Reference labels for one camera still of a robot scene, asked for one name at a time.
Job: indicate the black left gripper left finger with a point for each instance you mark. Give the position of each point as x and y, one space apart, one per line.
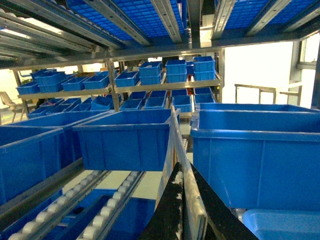
167 220

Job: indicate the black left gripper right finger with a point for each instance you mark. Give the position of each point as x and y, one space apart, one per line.
222 224

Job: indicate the light blue plastic tray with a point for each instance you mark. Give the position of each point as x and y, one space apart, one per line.
283 224

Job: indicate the blue bin right shelf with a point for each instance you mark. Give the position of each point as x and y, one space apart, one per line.
259 159

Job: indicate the blue bin shelf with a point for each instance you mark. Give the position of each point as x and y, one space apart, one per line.
28 156
130 140
259 159

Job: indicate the blue bin centre shelf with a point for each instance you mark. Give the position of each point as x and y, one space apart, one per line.
130 140

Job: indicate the wooden top metal table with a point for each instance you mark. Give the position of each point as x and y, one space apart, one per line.
291 89

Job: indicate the blue bin left shelf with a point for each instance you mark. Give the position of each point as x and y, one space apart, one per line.
28 156

